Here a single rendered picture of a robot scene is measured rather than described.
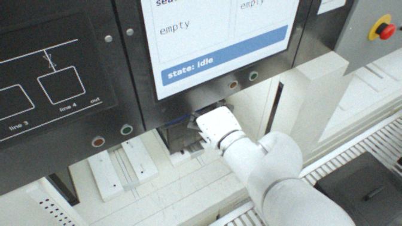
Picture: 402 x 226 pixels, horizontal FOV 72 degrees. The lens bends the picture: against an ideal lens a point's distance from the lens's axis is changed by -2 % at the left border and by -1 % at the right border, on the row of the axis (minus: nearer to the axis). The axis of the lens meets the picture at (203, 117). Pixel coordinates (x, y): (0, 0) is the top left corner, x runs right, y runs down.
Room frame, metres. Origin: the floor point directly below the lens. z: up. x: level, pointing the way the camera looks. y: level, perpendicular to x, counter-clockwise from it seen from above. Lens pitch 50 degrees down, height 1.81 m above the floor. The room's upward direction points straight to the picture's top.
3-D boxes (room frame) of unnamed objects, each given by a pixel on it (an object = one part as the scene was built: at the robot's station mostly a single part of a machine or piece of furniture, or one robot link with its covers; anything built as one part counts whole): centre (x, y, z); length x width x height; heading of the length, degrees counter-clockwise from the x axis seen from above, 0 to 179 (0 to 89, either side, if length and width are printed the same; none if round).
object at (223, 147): (0.42, -0.08, 1.20); 0.09 x 0.03 x 0.08; 121
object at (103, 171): (0.54, 0.30, 0.89); 0.22 x 0.21 x 0.04; 30
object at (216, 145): (0.47, -0.05, 1.20); 0.11 x 0.10 x 0.07; 31
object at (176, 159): (0.68, 0.07, 0.89); 0.22 x 0.21 x 0.04; 30
